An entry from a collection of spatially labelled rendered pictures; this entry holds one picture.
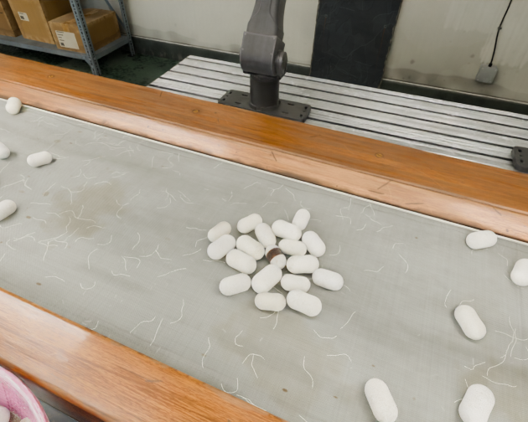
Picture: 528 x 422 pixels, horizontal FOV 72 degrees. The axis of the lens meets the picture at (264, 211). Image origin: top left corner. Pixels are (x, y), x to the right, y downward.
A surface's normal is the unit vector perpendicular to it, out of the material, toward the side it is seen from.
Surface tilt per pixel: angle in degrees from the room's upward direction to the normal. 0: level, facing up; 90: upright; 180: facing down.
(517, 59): 91
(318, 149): 0
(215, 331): 0
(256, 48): 60
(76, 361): 0
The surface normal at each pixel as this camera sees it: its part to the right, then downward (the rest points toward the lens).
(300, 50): -0.36, 0.62
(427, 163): 0.02, -0.72
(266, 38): -0.30, 0.20
